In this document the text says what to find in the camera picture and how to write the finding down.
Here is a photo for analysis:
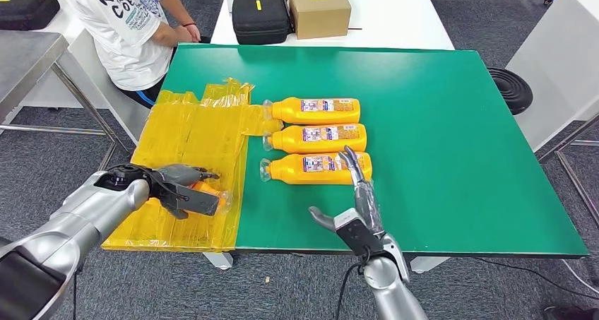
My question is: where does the person's right hand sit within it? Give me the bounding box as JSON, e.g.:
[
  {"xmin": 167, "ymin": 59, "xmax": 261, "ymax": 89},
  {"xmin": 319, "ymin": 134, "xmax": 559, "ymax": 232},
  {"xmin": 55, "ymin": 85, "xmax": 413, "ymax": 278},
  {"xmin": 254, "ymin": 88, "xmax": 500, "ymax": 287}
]
[{"xmin": 173, "ymin": 26, "xmax": 194, "ymax": 45}]

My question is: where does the black carrying case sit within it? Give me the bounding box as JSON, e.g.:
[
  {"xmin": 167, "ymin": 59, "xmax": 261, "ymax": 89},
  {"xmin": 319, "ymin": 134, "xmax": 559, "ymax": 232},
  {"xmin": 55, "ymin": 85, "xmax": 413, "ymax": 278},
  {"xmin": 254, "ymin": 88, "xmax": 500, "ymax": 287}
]
[
  {"xmin": 0, "ymin": 0, "xmax": 61, "ymax": 32},
  {"xmin": 232, "ymin": 0, "xmax": 293, "ymax": 45}
]

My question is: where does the white floor cable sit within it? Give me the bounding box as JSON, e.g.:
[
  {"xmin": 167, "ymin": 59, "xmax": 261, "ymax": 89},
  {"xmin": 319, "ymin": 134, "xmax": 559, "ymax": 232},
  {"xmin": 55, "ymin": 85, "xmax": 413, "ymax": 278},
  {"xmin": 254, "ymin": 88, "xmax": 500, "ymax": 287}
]
[{"xmin": 560, "ymin": 259, "xmax": 599, "ymax": 296}]

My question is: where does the white table foot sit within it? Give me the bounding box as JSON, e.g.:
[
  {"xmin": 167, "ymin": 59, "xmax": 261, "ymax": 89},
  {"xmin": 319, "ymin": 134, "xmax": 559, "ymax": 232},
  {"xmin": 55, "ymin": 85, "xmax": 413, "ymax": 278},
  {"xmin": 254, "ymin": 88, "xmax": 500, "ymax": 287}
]
[
  {"xmin": 410, "ymin": 256, "xmax": 450, "ymax": 273},
  {"xmin": 203, "ymin": 251, "xmax": 235, "ymax": 271}
]

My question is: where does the black floor cable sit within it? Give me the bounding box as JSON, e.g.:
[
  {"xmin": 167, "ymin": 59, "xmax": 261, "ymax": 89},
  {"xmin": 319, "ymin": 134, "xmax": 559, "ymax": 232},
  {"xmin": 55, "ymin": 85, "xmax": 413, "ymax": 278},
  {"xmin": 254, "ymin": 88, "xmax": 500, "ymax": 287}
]
[{"xmin": 468, "ymin": 256, "xmax": 599, "ymax": 306}]

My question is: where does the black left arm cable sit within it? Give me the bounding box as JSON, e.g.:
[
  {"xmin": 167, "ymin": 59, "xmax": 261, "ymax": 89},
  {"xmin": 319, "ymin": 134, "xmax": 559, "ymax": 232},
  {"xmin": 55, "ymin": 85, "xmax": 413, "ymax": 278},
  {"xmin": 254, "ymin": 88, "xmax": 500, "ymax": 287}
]
[{"xmin": 71, "ymin": 271, "xmax": 79, "ymax": 320}]

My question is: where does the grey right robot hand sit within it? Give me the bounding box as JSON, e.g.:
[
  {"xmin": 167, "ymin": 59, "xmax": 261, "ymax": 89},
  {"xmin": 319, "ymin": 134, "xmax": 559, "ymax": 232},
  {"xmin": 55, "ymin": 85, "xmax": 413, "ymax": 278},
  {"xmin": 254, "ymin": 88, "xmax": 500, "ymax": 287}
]
[{"xmin": 307, "ymin": 146, "xmax": 386, "ymax": 237}]

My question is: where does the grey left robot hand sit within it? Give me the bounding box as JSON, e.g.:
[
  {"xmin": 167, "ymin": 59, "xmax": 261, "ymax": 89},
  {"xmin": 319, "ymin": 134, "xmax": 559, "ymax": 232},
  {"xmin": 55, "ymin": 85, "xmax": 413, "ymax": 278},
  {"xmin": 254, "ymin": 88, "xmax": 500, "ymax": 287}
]
[{"xmin": 149, "ymin": 164, "xmax": 221, "ymax": 220}]

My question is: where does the yellow plastic sheet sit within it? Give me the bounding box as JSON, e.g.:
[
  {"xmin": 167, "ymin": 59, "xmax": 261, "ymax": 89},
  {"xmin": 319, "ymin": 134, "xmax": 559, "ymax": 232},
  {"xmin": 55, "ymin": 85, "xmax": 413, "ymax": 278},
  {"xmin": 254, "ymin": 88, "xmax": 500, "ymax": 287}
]
[{"xmin": 100, "ymin": 78, "xmax": 285, "ymax": 254}]

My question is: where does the white bench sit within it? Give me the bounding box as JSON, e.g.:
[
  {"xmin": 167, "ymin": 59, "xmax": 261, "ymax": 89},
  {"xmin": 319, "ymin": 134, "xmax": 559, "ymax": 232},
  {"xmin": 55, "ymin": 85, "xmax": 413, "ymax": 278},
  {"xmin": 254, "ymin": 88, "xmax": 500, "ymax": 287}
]
[{"xmin": 67, "ymin": 28, "xmax": 153, "ymax": 146}]

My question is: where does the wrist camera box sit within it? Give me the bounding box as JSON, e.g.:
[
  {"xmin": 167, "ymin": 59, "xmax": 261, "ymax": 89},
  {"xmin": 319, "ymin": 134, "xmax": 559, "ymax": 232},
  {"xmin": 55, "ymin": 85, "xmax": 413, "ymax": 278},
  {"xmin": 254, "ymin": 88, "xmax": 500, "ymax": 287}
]
[
  {"xmin": 161, "ymin": 183, "xmax": 221, "ymax": 218},
  {"xmin": 333, "ymin": 208, "xmax": 386, "ymax": 257}
]

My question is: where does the brown cardboard box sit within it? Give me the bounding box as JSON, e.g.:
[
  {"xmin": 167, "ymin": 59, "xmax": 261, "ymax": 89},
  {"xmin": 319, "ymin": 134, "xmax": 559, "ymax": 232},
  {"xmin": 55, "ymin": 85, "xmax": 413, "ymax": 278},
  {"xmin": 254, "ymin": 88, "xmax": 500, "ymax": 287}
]
[{"xmin": 288, "ymin": 0, "xmax": 352, "ymax": 40}]

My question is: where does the orange detergent bottle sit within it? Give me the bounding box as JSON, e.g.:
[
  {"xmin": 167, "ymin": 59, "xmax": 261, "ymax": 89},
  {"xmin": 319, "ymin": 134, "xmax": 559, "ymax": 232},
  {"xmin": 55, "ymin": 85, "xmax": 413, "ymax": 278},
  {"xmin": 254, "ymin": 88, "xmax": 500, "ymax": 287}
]
[
  {"xmin": 259, "ymin": 151, "xmax": 374, "ymax": 186},
  {"xmin": 189, "ymin": 181, "xmax": 234, "ymax": 216},
  {"xmin": 261, "ymin": 97, "xmax": 362, "ymax": 126},
  {"xmin": 261, "ymin": 123, "xmax": 368, "ymax": 155}
]

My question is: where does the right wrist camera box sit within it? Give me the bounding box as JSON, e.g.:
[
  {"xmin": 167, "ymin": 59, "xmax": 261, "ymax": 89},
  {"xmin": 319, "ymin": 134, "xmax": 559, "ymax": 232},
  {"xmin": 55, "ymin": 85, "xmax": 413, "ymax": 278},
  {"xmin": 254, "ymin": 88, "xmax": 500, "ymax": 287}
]
[{"xmin": 333, "ymin": 208, "xmax": 386, "ymax": 257}]

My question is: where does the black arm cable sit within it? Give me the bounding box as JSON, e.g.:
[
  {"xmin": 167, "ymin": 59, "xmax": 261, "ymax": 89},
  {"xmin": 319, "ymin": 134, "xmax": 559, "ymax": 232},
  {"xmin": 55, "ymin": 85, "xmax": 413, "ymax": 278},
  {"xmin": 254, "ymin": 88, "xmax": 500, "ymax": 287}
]
[
  {"xmin": 333, "ymin": 249, "xmax": 372, "ymax": 320},
  {"xmin": 71, "ymin": 271, "xmax": 79, "ymax": 320}
]

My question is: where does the green table board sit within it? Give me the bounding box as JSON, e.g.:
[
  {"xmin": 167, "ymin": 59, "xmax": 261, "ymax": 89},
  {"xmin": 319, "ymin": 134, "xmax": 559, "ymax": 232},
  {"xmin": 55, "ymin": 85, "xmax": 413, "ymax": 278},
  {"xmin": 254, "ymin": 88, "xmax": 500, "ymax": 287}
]
[{"xmin": 156, "ymin": 42, "xmax": 590, "ymax": 259}]

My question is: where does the steel table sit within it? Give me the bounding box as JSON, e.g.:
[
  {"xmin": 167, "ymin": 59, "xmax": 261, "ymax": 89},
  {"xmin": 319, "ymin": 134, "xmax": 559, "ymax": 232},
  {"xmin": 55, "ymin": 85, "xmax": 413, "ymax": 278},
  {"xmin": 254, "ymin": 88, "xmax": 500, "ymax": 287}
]
[{"xmin": 0, "ymin": 30, "xmax": 134, "ymax": 172}]

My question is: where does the white table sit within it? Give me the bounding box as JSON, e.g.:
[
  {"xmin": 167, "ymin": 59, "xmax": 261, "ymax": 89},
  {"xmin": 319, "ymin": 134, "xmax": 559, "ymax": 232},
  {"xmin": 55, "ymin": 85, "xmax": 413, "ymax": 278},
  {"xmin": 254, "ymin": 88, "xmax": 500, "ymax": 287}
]
[
  {"xmin": 210, "ymin": 0, "xmax": 456, "ymax": 51},
  {"xmin": 505, "ymin": 0, "xmax": 599, "ymax": 227}
]

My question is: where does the black floor object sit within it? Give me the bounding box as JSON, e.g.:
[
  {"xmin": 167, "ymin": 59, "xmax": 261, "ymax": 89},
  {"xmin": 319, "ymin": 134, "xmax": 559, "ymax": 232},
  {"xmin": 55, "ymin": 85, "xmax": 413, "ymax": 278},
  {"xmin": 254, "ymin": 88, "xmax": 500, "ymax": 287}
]
[{"xmin": 542, "ymin": 304, "xmax": 599, "ymax": 320}]

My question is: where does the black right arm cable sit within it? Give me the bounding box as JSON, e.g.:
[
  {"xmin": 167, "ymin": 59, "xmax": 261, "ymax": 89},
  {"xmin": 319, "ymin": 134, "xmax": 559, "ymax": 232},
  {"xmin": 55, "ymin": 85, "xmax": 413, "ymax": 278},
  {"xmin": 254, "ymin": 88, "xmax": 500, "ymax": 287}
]
[{"xmin": 333, "ymin": 249, "xmax": 372, "ymax": 320}]

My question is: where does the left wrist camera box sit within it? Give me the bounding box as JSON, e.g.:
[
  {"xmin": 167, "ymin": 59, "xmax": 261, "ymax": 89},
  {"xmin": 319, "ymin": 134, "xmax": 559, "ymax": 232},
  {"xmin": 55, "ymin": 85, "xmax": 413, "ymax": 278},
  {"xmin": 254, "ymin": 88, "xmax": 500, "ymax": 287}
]
[{"xmin": 161, "ymin": 183, "xmax": 221, "ymax": 218}]

